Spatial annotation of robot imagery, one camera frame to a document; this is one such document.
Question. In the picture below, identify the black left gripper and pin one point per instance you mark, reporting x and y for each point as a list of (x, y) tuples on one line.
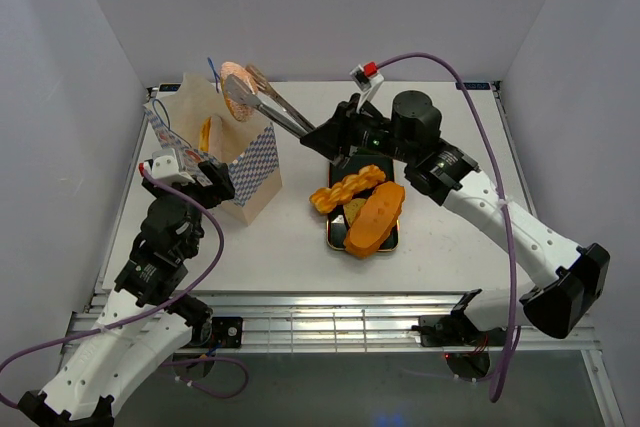
[(221, 189)]

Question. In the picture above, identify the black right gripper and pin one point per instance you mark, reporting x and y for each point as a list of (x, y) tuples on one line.
[(339, 131)]

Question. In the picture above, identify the long cream-filled bread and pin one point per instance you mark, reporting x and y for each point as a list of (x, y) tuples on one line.
[(211, 136)]

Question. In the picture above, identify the pink round donut bread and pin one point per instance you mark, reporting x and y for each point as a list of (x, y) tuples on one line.
[(236, 83)]

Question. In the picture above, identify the metal tongs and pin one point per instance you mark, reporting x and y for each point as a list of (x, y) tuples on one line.
[(272, 105)]

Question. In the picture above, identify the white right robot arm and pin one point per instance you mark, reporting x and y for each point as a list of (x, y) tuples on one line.
[(567, 278)]

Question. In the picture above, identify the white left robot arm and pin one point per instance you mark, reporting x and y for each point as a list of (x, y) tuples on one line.
[(145, 320)]

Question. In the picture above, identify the twisted orange bread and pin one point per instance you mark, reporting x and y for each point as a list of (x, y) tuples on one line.
[(326, 199)]

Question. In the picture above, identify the yellow-green bread slice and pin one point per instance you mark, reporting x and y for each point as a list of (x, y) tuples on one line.
[(352, 208)]

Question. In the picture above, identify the large orange flat bread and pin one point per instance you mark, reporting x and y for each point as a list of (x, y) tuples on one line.
[(375, 220)]

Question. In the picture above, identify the black gold-rimmed tray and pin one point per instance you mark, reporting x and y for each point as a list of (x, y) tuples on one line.
[(336, 224)]

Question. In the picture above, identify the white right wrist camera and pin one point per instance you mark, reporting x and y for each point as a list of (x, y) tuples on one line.
[(368, 79)]

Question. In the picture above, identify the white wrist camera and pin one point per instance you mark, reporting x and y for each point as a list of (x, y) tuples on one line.
[(166, 166), (368, 79)]

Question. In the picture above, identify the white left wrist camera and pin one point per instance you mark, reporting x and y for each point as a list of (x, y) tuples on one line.
[(166, 166)]

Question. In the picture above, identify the left black motor mount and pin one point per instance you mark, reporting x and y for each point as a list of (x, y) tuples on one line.
[(222, 333)]

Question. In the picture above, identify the black motor mount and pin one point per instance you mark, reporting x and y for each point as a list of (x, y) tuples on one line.
[(441, 331), (222, 333)]

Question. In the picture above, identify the aluminium frame rail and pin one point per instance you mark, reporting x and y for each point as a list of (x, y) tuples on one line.
[(283, 324)]

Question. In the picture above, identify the right black motor mount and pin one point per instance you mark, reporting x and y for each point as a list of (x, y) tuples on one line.
[(441, 331)]

